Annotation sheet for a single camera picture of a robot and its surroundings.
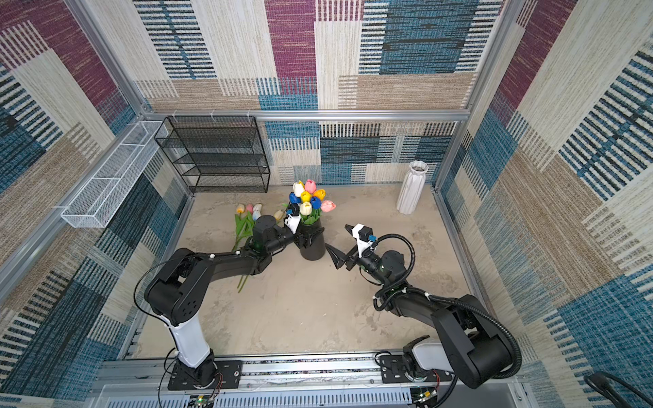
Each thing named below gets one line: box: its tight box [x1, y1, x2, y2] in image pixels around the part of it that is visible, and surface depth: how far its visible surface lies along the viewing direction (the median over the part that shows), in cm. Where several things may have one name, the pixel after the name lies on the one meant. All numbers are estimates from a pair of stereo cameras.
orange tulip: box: [312, 188, 327, 201], surface depth 77 cm
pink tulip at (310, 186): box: [304, 178, 318, 194], surface depth 79 cm
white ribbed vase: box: [396, 159, 429, 216], surface depth 100 cm
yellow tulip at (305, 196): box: [300, 190, 313, 204], surface depth 76 cm
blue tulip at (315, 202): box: [311, 196, 322, 210], surface depth 75 cm
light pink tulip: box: [320, 199, 337, 213], surface depth 76 cm
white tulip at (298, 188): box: [292, 180, 305, 198], surface depth 79 cm
